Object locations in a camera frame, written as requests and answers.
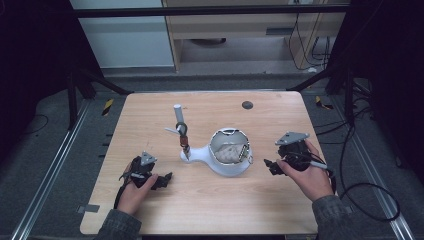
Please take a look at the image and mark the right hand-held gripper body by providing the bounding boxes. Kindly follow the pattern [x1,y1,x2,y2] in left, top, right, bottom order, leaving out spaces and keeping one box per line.
[274,131,316,173]

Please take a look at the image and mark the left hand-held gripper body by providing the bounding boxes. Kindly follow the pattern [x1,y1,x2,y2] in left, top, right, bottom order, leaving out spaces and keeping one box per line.
[120,151,163,189]

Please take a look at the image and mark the brown keychain strap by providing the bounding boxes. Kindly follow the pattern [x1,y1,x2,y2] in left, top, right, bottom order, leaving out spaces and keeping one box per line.
[175,121,192,162]

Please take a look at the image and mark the grey quilted pouch gold clasp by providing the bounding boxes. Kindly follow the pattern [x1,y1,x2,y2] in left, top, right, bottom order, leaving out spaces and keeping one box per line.
[214,142,251,164]

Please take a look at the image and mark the white stand with post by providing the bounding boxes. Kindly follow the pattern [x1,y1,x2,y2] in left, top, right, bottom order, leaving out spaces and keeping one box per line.
[164,103,254,178]

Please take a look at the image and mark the person's left hand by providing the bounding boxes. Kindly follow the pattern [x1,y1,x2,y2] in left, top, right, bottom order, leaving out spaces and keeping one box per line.
[117,173,160,216]

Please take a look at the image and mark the person's right hand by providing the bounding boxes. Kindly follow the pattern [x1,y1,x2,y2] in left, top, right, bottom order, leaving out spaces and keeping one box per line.
[276,139,335,203]

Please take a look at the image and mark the yellow black striped tape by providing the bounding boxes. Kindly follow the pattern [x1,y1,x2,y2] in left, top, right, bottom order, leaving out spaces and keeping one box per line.
[101,98,115,117]
[314,95,334,111]

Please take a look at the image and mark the black metal stand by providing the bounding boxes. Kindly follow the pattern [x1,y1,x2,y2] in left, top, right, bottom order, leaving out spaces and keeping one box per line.
[286,63,357,128]
[65,64,134,131]

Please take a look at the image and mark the black curtain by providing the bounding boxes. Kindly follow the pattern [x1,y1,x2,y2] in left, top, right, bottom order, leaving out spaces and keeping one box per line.
[0,0,103,161]
[328,0,424,186]

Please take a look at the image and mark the white cabinet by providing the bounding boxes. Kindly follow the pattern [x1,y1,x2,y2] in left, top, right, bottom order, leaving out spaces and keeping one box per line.
[70,0,176,69]

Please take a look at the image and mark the light wooden desk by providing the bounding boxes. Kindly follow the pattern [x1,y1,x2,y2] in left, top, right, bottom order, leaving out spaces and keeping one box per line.
[162,0,351,73]

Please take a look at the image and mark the black horizontal bar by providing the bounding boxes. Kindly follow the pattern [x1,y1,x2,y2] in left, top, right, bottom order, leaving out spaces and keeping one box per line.
[71,4,351,19]

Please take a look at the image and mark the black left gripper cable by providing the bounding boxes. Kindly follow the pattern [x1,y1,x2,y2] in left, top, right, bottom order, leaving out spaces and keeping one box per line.
[113,171,135,210]

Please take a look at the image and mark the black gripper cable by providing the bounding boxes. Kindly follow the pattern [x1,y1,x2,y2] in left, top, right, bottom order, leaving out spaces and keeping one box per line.
[310,160,338,196]
[113,171,135,210]

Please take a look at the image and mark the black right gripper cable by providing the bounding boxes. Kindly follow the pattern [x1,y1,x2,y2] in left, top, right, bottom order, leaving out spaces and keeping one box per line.
[310,160,338,196]

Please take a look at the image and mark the thick black looped floor cable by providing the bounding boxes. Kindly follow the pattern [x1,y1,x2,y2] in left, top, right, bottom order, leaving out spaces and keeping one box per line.
[339,124,401,223]

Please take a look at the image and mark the grey table bracket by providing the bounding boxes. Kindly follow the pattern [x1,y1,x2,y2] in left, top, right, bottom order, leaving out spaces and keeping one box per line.
[76,204,101,214]

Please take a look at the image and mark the aluminium floor rail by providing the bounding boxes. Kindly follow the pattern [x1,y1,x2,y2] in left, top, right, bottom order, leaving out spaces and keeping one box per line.
[10,99,92,240]
[333,95,415,240]

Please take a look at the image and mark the black cables under desk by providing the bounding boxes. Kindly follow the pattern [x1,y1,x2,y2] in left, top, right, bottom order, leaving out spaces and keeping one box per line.
[287,12,332,72]

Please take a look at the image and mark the thin black floor cable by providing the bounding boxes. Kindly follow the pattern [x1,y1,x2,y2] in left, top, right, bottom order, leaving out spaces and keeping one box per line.
[24,113,50,136]

